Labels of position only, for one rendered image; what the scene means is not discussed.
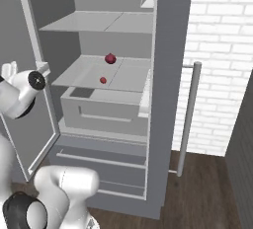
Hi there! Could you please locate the grey fridge door handle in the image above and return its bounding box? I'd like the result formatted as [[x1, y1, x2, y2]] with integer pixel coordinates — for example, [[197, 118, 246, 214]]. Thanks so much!
[[168, 60, 203, 178]]

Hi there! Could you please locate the grey freezer drawer front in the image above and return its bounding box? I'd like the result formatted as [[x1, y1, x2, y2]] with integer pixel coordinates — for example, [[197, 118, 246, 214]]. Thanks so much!
[[48, 133, 148, 201]]

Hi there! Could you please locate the dark red round fruit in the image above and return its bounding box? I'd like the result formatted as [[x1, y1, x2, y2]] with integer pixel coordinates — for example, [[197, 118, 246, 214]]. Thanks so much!
[[104, 52, 118, 65]]

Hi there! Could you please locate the grey fridge shelf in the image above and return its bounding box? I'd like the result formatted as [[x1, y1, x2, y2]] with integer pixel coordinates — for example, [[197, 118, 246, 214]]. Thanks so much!
[[39, 10, 155, 36], [51, 54, 152, 94]]

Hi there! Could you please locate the dark grey cabinet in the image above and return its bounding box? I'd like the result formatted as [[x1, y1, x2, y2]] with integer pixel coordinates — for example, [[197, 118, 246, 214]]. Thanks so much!
[[224, 70, 253, 229]]

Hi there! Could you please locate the grey fridge door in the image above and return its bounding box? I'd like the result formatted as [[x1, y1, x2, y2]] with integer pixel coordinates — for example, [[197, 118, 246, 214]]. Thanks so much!
[[0, 0, 62, 183], [144, 0, 196, 221]]

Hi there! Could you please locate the grey left fridge door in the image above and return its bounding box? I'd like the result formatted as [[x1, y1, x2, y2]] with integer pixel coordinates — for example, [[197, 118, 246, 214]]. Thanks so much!
[[0, 0, 62, 183]]

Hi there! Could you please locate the grey freezer drawer handle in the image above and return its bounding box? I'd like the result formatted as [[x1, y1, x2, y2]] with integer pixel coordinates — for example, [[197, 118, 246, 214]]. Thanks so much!
[[55, 152, 147, 170]]

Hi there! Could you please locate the grey right fridge door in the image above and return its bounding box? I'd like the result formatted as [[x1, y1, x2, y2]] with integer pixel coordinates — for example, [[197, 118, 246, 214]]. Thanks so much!
[[144, 0, 196, 221]]

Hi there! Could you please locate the grey fridge crisper drawer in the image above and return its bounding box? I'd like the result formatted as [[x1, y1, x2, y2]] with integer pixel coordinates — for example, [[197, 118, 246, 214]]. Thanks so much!
[[59, 86, 151, 137]]

